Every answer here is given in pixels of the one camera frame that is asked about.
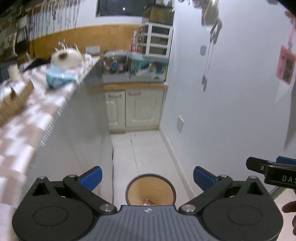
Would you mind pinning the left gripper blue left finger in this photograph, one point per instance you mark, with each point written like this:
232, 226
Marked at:
91, 179

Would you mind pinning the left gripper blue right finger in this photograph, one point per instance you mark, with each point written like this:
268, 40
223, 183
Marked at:
203, 178

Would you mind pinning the red cigarette pack wrapper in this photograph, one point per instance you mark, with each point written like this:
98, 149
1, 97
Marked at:
149, 202

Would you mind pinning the light blue tissue pack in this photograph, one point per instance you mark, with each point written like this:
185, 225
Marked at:
56, 78

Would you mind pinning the torn brown cardboard piece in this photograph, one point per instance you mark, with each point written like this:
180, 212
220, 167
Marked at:
14, 102

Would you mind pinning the round brown trash bin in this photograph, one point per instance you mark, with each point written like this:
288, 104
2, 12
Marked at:
152, 186

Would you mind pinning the person right hand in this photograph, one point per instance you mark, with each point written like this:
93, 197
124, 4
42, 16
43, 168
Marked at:
290, 207

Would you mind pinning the checkered tablecloth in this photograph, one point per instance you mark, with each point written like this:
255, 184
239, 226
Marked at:
22, 134

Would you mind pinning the cream floor cabinet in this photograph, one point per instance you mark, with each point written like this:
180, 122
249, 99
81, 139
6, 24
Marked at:
134, 106

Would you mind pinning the pink hanging card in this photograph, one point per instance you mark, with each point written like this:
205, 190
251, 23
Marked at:
286, 65

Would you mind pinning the white cat plush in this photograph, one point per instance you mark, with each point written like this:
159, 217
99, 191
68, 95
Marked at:
67, 58

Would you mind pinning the cream cup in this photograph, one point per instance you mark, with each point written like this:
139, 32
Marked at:
13, 72

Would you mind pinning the white drawer unit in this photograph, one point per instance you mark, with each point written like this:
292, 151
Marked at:
154, 40

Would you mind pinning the dark window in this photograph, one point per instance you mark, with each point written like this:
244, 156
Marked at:
121, 7

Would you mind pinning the white wall socket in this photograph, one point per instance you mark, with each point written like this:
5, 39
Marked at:
180, 124

